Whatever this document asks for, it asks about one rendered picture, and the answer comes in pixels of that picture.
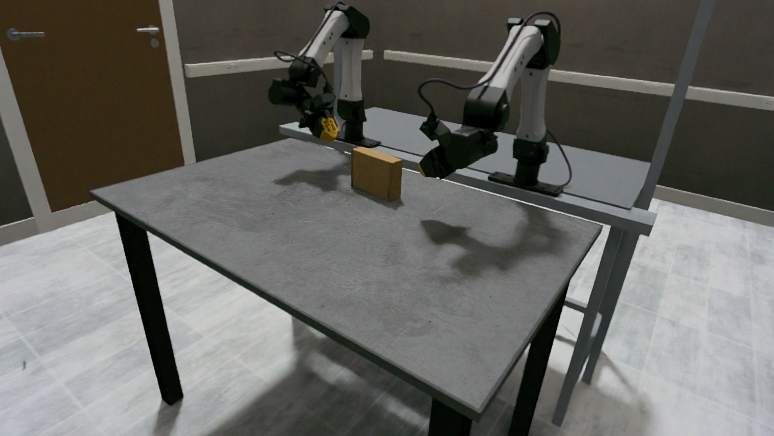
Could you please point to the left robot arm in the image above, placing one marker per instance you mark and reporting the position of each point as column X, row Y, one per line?
column 486, row 111

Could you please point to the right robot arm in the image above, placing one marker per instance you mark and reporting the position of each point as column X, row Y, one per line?
column 286, row 93

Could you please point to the brown cardboard box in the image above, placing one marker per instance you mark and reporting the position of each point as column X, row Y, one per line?
column 376, row 173

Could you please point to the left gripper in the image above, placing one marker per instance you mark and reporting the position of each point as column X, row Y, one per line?
column 434, row 164

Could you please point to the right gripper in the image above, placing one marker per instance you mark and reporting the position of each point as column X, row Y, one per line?
column 318, row 119

